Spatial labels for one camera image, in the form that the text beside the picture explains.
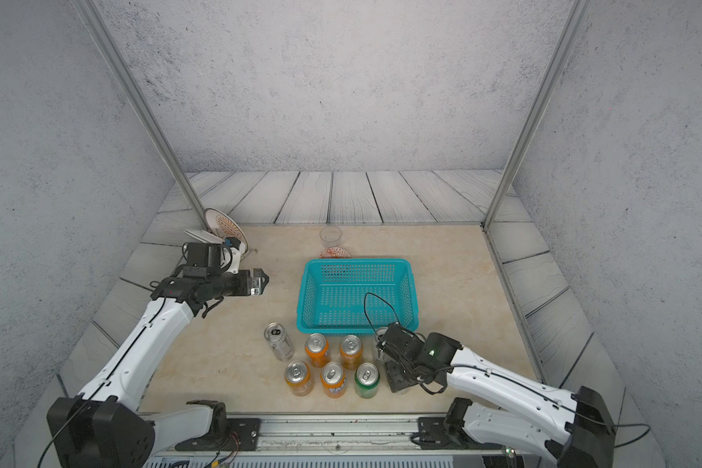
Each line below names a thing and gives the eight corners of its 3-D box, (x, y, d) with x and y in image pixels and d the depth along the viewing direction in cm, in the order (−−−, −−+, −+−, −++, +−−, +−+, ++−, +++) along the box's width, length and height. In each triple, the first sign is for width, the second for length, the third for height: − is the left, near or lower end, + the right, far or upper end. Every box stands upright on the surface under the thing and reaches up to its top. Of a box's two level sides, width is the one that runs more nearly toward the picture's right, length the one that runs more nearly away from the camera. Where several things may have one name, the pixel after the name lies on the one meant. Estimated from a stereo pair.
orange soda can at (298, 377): (291, 397, 81) (282, 384, 72) (294, 374, 85) (286, 360, 76) (313, 397, 81) (307, 384, 72) (315, 374, 85) (310, 360, 76)
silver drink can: (274, 362, 87) (262, 341, 76) (278, 344, 91) (266, 322, 80) (293, 362, 87) (283, 341, 76) (295, 344, 91) (286, 322, 80)
